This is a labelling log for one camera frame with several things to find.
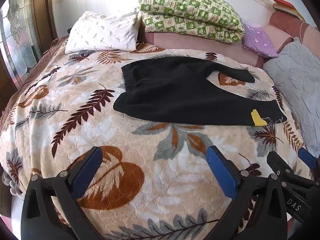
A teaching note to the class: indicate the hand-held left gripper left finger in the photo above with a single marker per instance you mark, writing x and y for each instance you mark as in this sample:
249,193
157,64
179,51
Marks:
87,165

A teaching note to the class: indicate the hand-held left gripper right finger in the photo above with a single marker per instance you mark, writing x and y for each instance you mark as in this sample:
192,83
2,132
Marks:
222,171

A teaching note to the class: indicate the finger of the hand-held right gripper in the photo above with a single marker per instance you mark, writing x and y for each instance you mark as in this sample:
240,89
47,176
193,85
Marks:
307,157
276,161

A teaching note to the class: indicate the black pants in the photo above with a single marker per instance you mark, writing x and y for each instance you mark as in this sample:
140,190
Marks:
175,92

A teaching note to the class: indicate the leaf print fleece blanket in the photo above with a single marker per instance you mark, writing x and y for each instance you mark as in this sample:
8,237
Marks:
82,130

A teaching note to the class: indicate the grey quilted cover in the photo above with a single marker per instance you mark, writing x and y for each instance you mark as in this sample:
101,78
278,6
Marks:
297,80

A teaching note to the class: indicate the purple floral pillow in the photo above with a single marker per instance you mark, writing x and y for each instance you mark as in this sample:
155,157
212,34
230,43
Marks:
260,40

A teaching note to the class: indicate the pink bed sheet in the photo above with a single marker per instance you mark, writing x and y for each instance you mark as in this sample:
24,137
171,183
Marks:
190,42

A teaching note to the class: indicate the white sprig print pillow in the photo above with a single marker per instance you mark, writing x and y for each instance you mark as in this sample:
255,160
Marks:
102,32

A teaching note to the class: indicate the dark pink padded headboard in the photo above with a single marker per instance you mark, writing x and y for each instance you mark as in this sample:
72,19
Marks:
287,25

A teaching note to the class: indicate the beige book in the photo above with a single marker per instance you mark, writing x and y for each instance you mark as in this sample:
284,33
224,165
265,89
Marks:
290,12

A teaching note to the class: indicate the stained glass window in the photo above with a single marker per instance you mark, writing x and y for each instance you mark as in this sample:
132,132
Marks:
17,35

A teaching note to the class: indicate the red book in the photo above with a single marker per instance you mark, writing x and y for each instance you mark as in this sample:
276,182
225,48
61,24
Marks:
282,2

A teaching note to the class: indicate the green checked folded quilt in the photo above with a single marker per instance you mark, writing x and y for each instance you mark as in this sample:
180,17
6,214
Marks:
190,12

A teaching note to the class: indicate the brown wooden window frame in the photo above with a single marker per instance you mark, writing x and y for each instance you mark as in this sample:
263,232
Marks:
41,12

